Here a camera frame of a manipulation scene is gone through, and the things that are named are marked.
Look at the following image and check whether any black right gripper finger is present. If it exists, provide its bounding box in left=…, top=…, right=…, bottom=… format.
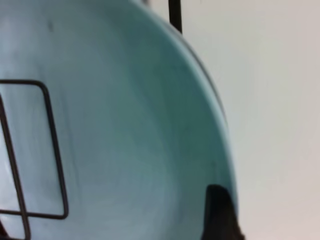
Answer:
left=201, top=184, right=246, bottom=240

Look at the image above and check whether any black wire dish rack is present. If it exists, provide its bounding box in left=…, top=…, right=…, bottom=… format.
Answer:
left=0, top=0, right=179, bottom=240

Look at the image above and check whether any light blue round plate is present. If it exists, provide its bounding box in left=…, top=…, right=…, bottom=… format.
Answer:
left=0, top=0, right=244, bottom=240

